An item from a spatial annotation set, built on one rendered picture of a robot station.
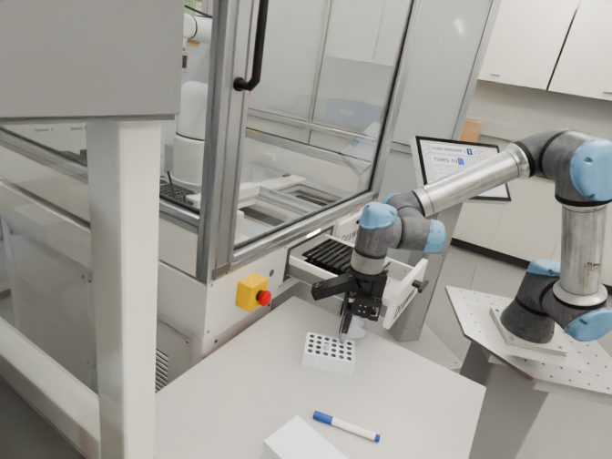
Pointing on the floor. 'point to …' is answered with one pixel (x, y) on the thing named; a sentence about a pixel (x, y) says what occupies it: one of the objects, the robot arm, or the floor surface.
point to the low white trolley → (314, 396)
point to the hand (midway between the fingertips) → (340, 336)
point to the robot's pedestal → (506, 390)
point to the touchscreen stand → (403, 324)
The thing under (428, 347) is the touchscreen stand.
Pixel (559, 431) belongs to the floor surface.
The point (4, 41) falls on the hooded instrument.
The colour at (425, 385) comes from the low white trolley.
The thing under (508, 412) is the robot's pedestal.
